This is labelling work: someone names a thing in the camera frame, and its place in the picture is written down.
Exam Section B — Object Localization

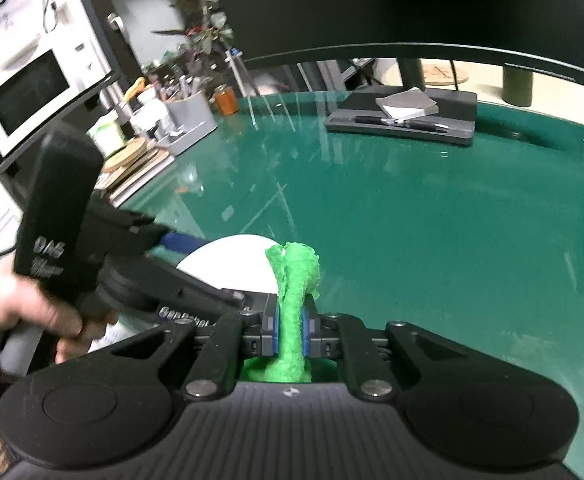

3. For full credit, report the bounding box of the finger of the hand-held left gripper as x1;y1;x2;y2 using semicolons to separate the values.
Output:
116;211;207;261
143;259;279;329

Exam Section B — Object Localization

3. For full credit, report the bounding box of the orange-handled tool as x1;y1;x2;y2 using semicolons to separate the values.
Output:
123;77;147;103

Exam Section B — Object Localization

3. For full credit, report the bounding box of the white round plate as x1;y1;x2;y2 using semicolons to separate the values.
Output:
178;234;283;297

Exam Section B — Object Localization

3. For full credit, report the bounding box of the grey notepad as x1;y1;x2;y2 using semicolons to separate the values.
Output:
376;86;440;117

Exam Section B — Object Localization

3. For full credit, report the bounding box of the orange jar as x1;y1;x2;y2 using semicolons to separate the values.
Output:
213;85;240;117

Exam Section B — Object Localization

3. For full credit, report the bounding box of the grey desk organiser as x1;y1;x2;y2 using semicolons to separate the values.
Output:
154;90;219;156

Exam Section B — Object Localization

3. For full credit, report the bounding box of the green cloth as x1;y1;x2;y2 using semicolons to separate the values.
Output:
239;241;321;385

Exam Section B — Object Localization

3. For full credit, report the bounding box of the black pen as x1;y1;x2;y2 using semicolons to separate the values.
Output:
354;115;450;133

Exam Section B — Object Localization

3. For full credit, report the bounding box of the olive green cylinder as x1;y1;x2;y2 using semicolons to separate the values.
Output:
502;62;533;107

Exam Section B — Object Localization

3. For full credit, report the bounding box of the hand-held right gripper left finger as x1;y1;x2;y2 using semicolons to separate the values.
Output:
109;305;279;401

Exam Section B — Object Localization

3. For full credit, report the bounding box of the black monitor stand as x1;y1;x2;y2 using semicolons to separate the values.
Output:
323;57;478;147

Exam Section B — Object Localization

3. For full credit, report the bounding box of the wooden coaster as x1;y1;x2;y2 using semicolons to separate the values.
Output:
419;59;470;86

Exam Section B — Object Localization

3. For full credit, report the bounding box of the black curved monitor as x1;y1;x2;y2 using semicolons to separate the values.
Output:
199;0;584;86

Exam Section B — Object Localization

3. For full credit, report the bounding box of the white bottle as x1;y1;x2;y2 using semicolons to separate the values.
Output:
131;95;165;136

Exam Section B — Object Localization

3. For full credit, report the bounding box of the stack of books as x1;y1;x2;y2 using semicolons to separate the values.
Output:
94;147;177;206

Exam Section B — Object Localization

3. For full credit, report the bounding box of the green tissue pack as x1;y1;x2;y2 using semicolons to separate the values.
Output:
87;115;125;158

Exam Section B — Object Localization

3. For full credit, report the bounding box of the round wooden board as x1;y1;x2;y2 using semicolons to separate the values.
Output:
103;140;155;173

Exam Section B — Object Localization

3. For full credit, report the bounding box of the white microwave oven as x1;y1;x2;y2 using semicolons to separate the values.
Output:
0;32;100;158

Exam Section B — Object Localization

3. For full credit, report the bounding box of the person's left hand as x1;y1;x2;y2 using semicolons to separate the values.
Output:
0;255;119;363

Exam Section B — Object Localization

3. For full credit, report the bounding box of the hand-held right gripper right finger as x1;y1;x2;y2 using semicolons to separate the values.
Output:
301;305;465;401

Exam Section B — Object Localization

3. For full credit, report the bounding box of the potted plant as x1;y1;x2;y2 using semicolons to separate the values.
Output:
152;0;237;81

